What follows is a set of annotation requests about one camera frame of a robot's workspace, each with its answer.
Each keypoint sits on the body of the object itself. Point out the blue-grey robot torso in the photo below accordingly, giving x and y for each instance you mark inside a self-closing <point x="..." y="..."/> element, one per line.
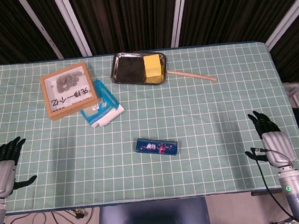
<point x="152" y="220"/>

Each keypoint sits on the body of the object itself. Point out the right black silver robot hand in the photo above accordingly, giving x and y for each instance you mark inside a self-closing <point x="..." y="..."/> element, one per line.
<point x="278" y="147"/>

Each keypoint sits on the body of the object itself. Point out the black curtain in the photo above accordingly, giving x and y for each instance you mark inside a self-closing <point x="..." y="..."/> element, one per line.
<point x="129" y="16"/>

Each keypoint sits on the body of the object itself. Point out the wooden framed glass-top box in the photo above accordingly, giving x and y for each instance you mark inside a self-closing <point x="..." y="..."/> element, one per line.
<point x="69" y="90"/>

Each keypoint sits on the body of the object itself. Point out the blue folding glasses case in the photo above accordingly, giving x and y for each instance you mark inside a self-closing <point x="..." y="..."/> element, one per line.
<point x="155" y="147"/>

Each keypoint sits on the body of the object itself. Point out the yellow sponge block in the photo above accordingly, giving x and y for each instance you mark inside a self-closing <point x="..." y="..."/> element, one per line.
<point x="152" y="65"/>

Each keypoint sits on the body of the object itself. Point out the green white checked tablecloth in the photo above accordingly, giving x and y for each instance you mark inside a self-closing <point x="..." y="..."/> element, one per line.
<point x="192" y="113"/>

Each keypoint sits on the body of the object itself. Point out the blue white paper packet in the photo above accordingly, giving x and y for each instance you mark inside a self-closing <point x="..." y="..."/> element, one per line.
<point x="106" y="105"/>

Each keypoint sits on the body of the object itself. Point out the black metal tray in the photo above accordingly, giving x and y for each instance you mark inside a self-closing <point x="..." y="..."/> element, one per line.
<point x="127" y="69"/>

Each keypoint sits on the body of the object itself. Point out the light wooden stick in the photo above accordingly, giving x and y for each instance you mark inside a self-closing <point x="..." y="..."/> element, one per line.
<point x="193" y="75"/>

